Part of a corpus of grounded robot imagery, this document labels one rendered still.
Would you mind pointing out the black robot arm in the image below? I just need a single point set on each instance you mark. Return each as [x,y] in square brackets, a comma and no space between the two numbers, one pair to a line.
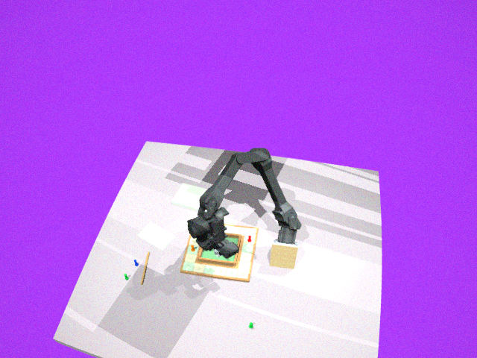
[210,200]

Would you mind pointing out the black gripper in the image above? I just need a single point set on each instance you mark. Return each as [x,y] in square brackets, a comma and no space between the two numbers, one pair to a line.
[222,245]

